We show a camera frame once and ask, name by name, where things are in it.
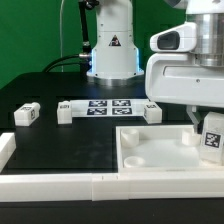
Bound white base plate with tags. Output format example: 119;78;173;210
71;99;149;117

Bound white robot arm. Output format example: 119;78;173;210
79;0;224;124

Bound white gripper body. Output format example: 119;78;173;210
145;22;224;108

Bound white square tabletop tray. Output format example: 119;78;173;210
116;125;224;173

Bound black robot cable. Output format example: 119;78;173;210
42;53;93;73

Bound white U-shaped obstacle fence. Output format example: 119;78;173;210
0;133;224;202

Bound white thin cable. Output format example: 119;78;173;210
59;0;65;73

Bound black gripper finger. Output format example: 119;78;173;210
186;105;201;133

